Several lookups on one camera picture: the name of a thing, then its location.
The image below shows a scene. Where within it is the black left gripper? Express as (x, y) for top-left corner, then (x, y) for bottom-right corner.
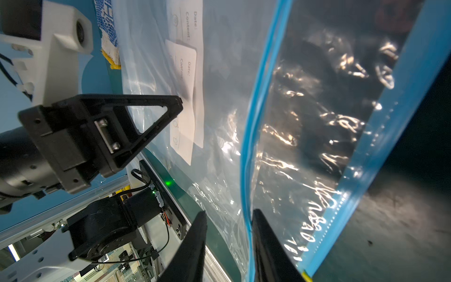
(17, 95), (183, 194)

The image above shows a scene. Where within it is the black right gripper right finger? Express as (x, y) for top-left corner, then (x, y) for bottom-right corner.
(252, 209), (305, 282)

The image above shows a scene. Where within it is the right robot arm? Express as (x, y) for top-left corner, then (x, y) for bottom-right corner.
(68, 189), (305, 282)

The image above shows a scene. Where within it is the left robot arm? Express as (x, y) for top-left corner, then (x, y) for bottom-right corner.
(1, 94), (183, 215)

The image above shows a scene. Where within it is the blue dotted work glove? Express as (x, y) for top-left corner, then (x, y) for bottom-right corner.
(94, 0), (121, 70)

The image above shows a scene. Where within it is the clear zip-top bag blue zipper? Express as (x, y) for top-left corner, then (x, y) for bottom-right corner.
(245, 1), (451, 281)

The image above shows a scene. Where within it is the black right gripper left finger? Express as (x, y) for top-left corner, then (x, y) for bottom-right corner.
(157, 211), (207, 282)

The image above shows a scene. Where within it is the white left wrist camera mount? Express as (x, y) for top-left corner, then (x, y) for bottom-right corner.
(1, 1), (93, 106)

